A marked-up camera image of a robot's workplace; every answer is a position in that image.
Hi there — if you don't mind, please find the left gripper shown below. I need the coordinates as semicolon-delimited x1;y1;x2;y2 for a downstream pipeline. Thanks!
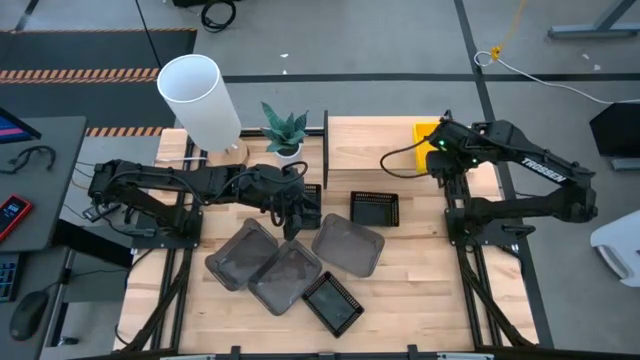
252;164;322;242

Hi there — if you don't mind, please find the yellow block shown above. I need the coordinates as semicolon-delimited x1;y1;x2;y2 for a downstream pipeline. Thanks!
412;122;442;175

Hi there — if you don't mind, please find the black perforated plastic basket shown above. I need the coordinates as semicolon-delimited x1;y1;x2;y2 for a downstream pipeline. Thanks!
302;183;324;230
301;270;366;340
349;190;401;228

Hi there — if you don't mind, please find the grey translucent plastic basket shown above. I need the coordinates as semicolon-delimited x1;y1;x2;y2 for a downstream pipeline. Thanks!
204;217;280;293
247;239;324;317
310;212;387;279

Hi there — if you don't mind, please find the white plant pot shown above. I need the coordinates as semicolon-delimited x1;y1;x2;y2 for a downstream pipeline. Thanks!
274;144;303;162

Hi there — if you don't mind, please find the green leafy plant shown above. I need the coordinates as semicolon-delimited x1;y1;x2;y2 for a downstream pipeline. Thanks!
259;101;310;154

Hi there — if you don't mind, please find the white shade wooden base lamp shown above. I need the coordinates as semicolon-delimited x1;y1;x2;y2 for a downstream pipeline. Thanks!
156;53;250;169

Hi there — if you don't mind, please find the black floor box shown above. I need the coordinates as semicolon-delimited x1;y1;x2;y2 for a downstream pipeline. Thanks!
588;101;640;159

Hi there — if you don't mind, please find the grey metal table leg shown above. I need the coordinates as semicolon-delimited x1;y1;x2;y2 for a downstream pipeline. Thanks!
546;0;640;41

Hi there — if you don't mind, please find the white chair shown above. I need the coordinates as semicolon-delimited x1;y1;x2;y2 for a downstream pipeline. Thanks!
589;209;640;289

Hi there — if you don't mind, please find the grey desk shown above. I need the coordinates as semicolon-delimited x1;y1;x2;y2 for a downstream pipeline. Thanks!
0;115;89;254

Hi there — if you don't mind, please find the black computer mouse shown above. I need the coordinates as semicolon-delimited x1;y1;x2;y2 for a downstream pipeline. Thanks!
8;289;51;343

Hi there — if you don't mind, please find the red smartphone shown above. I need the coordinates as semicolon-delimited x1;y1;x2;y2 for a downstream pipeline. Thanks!
0;193;35;244

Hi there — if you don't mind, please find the black keyboard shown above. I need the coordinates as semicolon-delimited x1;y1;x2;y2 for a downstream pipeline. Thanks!
0;251;24;304

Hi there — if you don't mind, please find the computer monitor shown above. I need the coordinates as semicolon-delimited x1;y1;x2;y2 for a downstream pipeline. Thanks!
0;106;43;146

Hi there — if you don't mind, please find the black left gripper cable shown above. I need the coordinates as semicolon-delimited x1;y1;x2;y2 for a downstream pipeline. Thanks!
269;159;310;229

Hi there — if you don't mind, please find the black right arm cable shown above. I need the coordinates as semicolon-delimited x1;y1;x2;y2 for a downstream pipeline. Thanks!
378;137;437;180

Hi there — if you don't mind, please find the yellow rope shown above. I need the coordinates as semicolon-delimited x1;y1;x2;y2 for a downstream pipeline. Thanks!
488;0;529;63

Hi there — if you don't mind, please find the white floor cable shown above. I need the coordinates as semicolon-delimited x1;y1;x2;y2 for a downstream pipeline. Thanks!
473;49;640;107

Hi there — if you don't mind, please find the black coiled cable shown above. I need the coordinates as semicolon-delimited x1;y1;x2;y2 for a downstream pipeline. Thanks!
200;0;238;34

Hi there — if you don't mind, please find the black looped cable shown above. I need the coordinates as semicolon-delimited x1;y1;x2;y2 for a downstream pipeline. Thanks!
0;144;58;176

